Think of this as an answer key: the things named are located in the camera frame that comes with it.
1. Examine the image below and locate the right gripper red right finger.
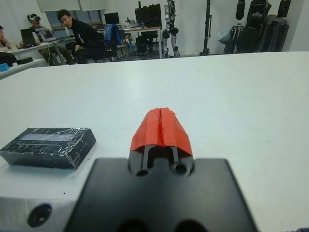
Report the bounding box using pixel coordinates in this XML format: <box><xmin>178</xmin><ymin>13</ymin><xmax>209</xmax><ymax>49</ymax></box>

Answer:
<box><xmin>161</xmin><ymin>107</ymin><xmax>195</xmax><ymax>177</ymax></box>

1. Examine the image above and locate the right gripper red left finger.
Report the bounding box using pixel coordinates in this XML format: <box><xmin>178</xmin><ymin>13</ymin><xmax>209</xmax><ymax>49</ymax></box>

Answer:
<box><xmin>129</xmin><ymin>108</ymin><xmax>162</xmax><ymax>174</ymax></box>

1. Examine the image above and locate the black shiny box lid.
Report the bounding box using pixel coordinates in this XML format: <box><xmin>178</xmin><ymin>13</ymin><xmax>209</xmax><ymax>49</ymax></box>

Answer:
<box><xmin>0</xmin><ymin>127</ymin><xmax>97</xmax><ymax>170</ymax></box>

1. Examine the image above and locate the black chair with jacket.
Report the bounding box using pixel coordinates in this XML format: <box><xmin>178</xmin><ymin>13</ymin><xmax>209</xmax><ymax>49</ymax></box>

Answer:
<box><xmin>100</xmin><ymin>38</ymin><xmax>125</xmax><ymax>62</ymax></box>

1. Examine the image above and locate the blue jacket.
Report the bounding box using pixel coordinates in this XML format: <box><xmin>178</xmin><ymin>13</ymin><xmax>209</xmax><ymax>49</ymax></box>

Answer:
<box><xmin>103</xmin><ymin>23</ymin><xmax>124</xmax><ymax>53</ymax></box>

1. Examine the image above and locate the white desk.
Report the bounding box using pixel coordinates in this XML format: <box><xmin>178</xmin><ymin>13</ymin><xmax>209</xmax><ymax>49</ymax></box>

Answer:
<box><xmin>117</xmin><ymin>25</ymin><xmax>163</xmax><ymax>59</ymax></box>

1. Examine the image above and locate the silver humanoid robot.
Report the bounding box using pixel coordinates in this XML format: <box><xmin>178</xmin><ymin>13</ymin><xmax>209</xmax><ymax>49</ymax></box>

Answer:
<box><xmin>160</xmin><ymin>0</ymin><xmax>181</xmax><ymax>58</ymax></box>

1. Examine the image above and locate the black gantry stand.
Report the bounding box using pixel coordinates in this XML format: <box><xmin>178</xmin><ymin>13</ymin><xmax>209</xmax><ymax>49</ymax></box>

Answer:
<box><xmin>199</xmin><ymin>0</ymin><xmax>213</xmax><ymax>57</ymax></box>

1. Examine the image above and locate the grey bag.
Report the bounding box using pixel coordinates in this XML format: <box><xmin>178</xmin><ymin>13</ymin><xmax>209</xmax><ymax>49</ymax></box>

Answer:
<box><xmin>216</xmin><ymin>27</ymin><xmax>233</xmax><ymax>44</ymax></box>

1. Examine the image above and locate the person in black sweater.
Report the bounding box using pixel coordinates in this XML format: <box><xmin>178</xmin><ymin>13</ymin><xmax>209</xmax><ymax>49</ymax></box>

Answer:
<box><xmin>57</xmin><ymin>9</ymin><xmax>107</xmax><ymax>65</ymax></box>

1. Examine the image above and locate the bundle of poles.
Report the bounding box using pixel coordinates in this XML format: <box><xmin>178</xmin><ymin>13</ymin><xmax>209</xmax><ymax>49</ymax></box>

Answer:
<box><xmin>228</xmin><ymin>23</ymin><xmax>244</xmax><ymax>54</ymax></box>

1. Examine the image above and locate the small black monitor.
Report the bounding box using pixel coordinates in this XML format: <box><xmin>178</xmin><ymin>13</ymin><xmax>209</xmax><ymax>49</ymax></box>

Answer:
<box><xmin>104</xmin><ymin>12</ymin><xmax>120</xmax><ymax>25</ymax></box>

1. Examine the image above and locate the large black humanoid robot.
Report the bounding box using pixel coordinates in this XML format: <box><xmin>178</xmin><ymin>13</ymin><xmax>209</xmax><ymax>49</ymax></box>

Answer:
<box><xmin>223</xmin><ymin>0</ymin><xmax>292</xmax><ymax>54</ymax></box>

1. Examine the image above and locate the laptop with bright screen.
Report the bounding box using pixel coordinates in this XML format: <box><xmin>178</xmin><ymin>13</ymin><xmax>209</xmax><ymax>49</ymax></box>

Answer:
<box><xmin>39</xmin><ymin>29</ymin><xmax>58</xmax><ymax>42</ymax></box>

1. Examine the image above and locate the long grey desk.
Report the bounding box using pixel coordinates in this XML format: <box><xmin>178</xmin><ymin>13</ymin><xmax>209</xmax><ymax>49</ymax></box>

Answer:
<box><xmin>9</xmin><ymin>38</ymin><xmax>77</xmax><ymax>66</ymax></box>

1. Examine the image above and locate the flat black object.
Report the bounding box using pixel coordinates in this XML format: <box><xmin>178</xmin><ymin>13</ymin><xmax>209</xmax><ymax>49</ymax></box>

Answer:
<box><xmin>14</xmin><ymin>57</ymin><xmax>34</xmax><ymax>65</ymax></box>

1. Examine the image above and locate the black laptop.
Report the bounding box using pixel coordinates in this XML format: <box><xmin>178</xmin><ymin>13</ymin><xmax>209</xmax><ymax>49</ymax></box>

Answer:
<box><xmin>20</xmin><ymin>28</ymin><xmax>41</xmax><ymax>47</ymax></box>

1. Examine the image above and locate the person with VR headset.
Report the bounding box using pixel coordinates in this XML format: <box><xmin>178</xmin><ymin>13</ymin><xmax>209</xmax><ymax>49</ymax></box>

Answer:
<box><xmin>27</xmin><ymin>14</ymin><xmax>50</xmax><ymax>45</ymax></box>

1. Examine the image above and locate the person in dark clothes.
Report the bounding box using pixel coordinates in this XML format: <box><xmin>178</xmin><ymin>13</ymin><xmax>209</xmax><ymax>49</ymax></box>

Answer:
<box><xmin>0</xmin><ymin>25</ymin><xmax>19</xmax><ymax>67</ymax></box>

